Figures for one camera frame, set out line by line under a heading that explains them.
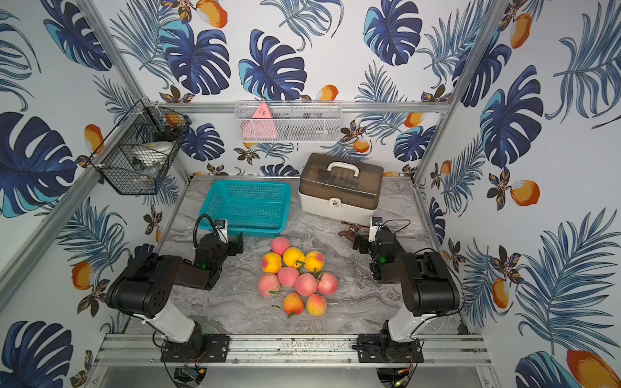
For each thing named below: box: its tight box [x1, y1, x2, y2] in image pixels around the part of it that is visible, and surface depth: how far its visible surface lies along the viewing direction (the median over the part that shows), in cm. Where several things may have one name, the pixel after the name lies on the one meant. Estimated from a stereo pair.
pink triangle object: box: [240, 102, 279, 140], surface depth 92 cm
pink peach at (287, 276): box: [277, 266, 300, 288], surface depth 85 cm
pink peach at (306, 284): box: [294, 273, 318, 297], surface depth 82 cm
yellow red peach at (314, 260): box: [304, 250, 326, 273], surface depth 89 cm
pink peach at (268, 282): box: [258, 272, 281, 297], surface depth 83 cm
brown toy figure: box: [337, 223, 360, 242], surface depth 102 cm
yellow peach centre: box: [283, 246, 305, 270], surface depth 91 cm
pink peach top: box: [270, 236, 291, 257], surface depth 94 cm
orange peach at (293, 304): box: [283, 291, 305, 317], surface depth 80 cm
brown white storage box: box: [297, 151, 385, 226], surface depth 97 cm
